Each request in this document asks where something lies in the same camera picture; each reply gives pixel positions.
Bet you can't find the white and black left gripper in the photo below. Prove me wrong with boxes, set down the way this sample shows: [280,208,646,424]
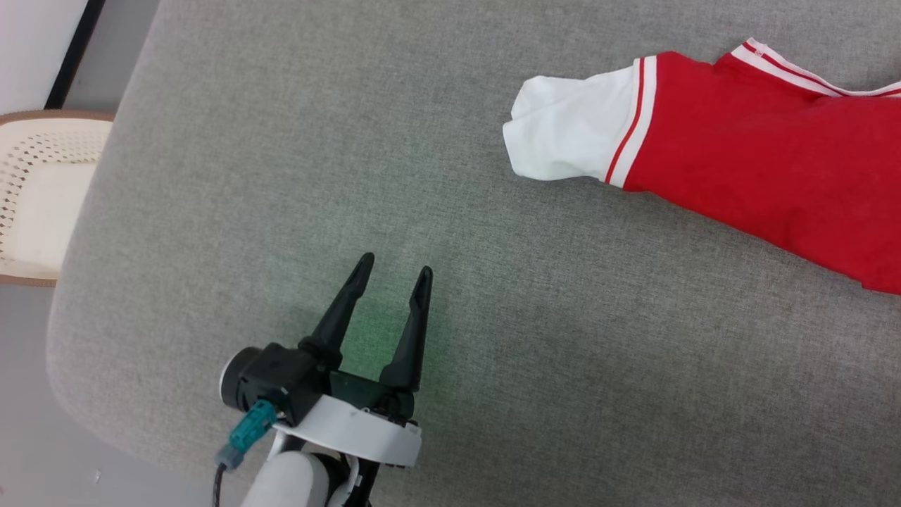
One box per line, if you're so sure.
[272,253,434,467]

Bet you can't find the red shirt with white sleeves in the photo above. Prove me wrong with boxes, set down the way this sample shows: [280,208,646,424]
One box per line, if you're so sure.
[503,37,901,295]

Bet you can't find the grey fabric sofa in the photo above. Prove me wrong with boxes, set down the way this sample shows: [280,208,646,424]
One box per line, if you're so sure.
[46,0,901,507]

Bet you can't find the cream perforated laundry basket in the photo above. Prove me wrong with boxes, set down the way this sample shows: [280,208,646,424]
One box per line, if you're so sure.
[0,111,115,287]

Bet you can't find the black cable with teal connector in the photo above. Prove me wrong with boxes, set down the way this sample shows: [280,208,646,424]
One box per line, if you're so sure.
[213,399,278,507]

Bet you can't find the black wall trim strip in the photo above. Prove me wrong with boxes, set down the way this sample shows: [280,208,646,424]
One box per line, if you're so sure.
[44,0,106,111]

